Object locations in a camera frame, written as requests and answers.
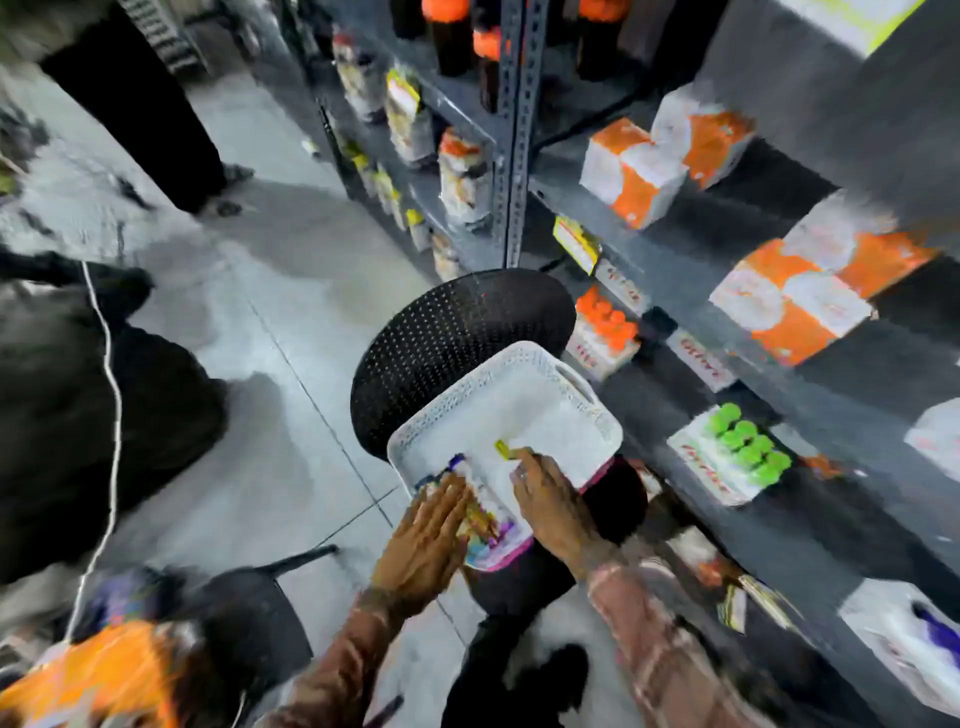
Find orange and white carton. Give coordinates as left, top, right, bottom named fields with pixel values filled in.
left=707, top=239, right=876, bottom=368
left=578, top=116, right=688, bottom=231
left=650, top=83, right=756, bottom=190
left=779, top=190, right=940, bottom=302

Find white carton purple print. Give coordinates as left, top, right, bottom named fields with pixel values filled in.
left=839, top=577, right=960, bottom=719

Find orange box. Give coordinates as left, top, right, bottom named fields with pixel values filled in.
left=0, top=618, right=186, bottom=728

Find wire rack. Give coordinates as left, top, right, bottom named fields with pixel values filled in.
left=116, top=0, right=208, bottom=76

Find group of orange capped tubes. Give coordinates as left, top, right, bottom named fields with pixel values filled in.
left=575, top=284, right=641, bottom=354

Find colourful tablet tube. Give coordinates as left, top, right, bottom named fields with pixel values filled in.
left=440, top=452, right=519, bottom=541

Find yellow price tag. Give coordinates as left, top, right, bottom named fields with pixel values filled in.
left=552, top=215, right=602, bottom=276

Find person's right forearm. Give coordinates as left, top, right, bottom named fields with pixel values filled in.
left=587, top=553, right=778, bottom=728

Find white and yellow carton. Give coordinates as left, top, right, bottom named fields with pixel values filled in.
left=778, top=0, right=928, bottom=58

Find blue fabric item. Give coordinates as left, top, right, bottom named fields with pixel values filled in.
left=74, top=566, right=186, bottom=640

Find yellow white packets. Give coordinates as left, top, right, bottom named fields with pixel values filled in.
left=718, top=575, right=801, bottom=636

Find person's legs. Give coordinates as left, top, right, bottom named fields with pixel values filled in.
left=441, top=599, right=591, bottom=728

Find white display box red print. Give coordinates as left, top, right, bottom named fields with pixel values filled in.
left=594, top=258, right=651, bottom=317
left=666, top=404, right=789, bottom=508
left=565, top=308, right=643, bottom=383
left=665, top=328, right=741, bottom=394

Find white perforated plastic tray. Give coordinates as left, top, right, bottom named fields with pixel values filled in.
left=386, top=341, right=625, bottom=574

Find person's left forearm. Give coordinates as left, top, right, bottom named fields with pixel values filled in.
left=258, top=588, right=408, bottom=728

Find plain white carton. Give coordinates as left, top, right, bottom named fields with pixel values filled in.
left=903, top=397, right=960, bottom=483

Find small orange white packet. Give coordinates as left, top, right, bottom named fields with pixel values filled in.
left=772, top=423, right=846, bottom=482

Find small white orange jar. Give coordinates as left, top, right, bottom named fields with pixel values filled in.
left=430, top=231, right=463, bottom=283

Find white cable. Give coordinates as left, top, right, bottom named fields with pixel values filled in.
left=63, top=261, right=126, bottom=647

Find black fabric bag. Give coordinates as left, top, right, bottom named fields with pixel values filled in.
left=0, top=251, right=231, bottom=587

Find dark bottle orange cap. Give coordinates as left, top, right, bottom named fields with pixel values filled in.
left=420, top=0, right=475, bottom=77
left=576, top=0, right=632, bottom=81
left=471, top=26, right=503, bottom=115

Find black plain chair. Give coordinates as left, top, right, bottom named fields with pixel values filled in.
left=179, top=543, right=343, bottom=728

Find group of green capped tubes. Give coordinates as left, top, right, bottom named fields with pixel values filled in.
left=704, top=401, right=794, bottom=490

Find person's left hand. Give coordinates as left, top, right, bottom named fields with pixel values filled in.
left=369, top=474, right=475, bottom=621

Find black perforated chair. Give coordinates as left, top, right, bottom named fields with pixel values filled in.
left=349, top=267, right=651, bottom=624

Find person's right hand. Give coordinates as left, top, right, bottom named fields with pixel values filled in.
left=512, top=448, right=625, bottom=584

